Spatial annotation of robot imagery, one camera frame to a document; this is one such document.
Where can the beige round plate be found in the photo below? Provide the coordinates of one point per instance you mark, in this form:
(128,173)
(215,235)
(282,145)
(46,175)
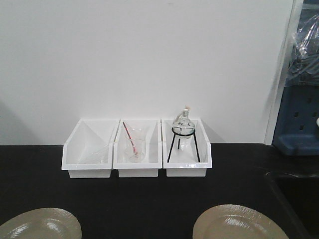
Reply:
(42,223)
(229,221)

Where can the round glass flask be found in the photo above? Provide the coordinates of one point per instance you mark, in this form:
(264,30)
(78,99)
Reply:
(183,126)

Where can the glass beaker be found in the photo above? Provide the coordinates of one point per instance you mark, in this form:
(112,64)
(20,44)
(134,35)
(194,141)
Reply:
(135,145)

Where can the middle white storage bin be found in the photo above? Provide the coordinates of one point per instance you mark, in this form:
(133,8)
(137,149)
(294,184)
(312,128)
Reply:
(152,162)

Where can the white storage bin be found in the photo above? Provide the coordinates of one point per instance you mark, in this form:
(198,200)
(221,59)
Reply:
(183,162)
(86,132)
(152,162)

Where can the red white stirring rod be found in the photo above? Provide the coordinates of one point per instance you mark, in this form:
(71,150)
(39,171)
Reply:
(135,151)

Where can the right white storage bin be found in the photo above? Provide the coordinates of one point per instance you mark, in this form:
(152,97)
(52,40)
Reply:
(183,162)

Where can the glass funnel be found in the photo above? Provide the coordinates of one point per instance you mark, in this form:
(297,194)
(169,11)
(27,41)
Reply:
(94,154)

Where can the left white storage bin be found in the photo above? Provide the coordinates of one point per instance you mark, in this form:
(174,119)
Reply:
(86,132)

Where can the blue grey pegboard rack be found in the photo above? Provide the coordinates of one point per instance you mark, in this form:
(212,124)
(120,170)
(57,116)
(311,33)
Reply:
(297,126)

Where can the clear plastic bag of tubes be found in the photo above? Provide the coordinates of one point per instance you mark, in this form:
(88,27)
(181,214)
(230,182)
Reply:
(304,63)

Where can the black sink basin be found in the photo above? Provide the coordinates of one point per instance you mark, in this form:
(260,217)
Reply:
(299,196)

